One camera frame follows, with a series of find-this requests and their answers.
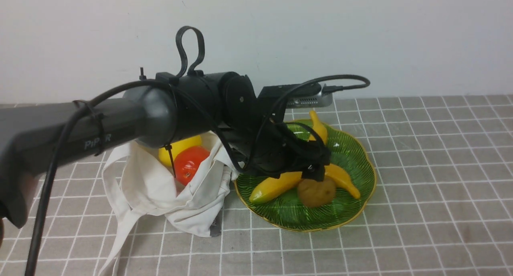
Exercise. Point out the white cloth tote bag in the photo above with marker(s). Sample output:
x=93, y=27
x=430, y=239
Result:
x=137, y=184

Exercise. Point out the green leaf-shaped glass plate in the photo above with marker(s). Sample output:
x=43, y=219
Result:
x=287, y=212

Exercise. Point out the red tomato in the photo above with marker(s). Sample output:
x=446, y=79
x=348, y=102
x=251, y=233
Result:
x=187, y=162

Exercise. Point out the yellow banana bunch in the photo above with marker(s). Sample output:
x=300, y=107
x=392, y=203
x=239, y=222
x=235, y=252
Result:
x=271, y=188

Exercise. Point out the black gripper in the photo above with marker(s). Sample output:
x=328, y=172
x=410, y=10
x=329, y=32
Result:
x=283, y=147

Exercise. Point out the grey grid tablecloth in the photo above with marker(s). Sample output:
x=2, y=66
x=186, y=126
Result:
x=442, y=205

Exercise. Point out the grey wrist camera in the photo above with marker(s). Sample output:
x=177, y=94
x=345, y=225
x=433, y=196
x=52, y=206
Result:
x=308, y=96

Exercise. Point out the yellow lemon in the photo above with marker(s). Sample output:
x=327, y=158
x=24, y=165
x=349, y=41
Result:
x=177, y=148

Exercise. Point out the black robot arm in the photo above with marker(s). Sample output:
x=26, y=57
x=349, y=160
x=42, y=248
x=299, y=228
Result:
x=155, y=113

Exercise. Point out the brown kiwi fruit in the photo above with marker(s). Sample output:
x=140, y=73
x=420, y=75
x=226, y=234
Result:
x=314, y=194

